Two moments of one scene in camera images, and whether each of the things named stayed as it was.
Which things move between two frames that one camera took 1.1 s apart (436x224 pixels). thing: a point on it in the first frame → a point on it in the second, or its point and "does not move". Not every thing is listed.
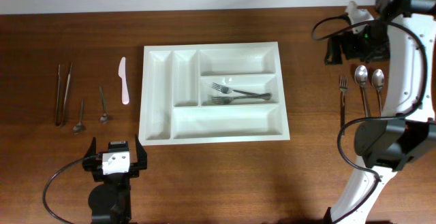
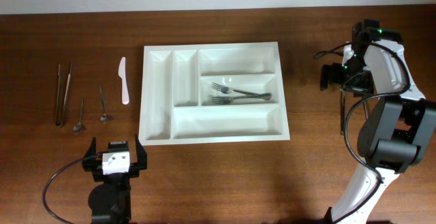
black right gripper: (339, 49) → (327, 75)
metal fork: (223, 101) does not move
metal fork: (343, 86) does not move
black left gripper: (137, 165) does not move
